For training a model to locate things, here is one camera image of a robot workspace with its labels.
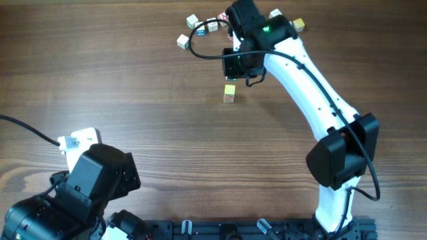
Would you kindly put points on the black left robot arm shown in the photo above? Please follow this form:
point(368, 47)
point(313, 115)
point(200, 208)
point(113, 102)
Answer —
point(74, 205)

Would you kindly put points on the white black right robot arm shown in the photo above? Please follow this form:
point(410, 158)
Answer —
point(346, 141)

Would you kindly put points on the plain wooden picture block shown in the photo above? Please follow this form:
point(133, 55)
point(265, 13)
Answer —
point(212, 25)

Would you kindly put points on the red letter A block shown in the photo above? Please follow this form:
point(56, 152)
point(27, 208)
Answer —
point(224, 18)

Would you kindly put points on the yellow wooden block right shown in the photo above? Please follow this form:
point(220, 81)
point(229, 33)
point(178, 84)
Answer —
point(298, 25)

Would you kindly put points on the green-edged wooden block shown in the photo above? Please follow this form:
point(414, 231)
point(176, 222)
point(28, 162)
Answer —
point(191, 21)

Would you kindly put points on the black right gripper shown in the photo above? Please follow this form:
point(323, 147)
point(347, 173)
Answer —
point(230, 71)

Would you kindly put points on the plain wooden block right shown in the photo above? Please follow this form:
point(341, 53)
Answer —
point(275, 13)

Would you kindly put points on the orange-sided bird block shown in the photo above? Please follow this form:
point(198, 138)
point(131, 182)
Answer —
point(228, 99)

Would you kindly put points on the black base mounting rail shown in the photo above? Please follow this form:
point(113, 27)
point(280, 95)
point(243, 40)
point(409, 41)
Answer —
point(357, 229)

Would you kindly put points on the yellow-top tower block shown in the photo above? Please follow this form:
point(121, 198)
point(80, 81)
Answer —
point(229, 91)

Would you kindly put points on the blue-sided wooden block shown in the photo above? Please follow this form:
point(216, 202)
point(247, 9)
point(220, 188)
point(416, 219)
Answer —
point(200, 29)

